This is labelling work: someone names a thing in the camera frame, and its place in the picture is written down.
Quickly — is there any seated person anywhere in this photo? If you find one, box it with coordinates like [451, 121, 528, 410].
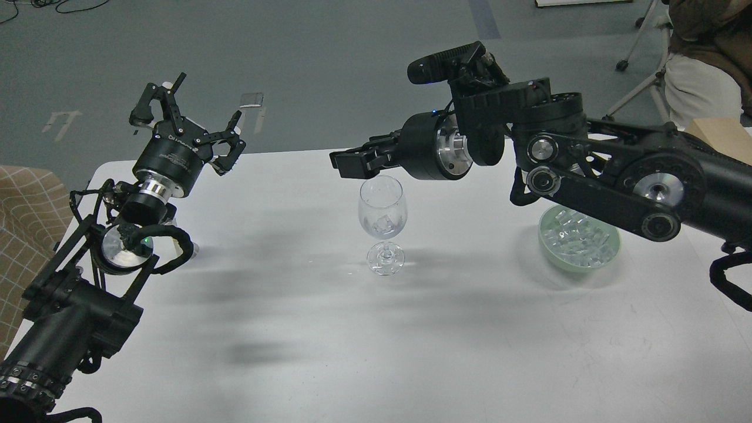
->
[665, 1, 751, 127]

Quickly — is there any rolling office chair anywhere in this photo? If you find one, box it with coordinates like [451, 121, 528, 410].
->
[600, 0, 676, 128]

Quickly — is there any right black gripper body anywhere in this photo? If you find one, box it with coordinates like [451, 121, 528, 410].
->
[397, 112, 473, 180]

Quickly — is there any steel cone jigger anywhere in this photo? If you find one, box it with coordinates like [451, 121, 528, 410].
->
[170, 207, 200, 257]

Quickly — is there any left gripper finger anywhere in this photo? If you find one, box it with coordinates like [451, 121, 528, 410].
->
[193, 110, 246, 176]
[129, 72, 186, 136]

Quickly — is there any clear wine glass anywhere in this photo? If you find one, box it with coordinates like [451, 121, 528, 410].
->
[358, 176, 408, 276]

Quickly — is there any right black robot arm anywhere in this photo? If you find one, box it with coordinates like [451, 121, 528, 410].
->
[330, 41, 751, 310]

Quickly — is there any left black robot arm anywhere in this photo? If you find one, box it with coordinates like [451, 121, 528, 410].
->
[1, 74, 246, 422]

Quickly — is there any light wooden box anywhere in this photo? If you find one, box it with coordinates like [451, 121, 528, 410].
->
[685, 117, 751, 165]

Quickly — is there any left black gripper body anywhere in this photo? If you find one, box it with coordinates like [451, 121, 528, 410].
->
[132, 117, 209, 198]

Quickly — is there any green bowl with ice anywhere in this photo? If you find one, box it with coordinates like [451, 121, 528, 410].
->
[537, 204, 622, 273]

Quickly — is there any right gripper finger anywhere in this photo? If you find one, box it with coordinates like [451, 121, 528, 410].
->
[351, 132, 401, 155]
[328, 150, 401, 180]

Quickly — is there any clear ice cube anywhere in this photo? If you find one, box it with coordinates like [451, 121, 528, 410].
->
[372, 215, 398, 234]

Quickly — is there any beige checkered chair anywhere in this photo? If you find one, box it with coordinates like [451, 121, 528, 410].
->
[1, 165, 73, 358]

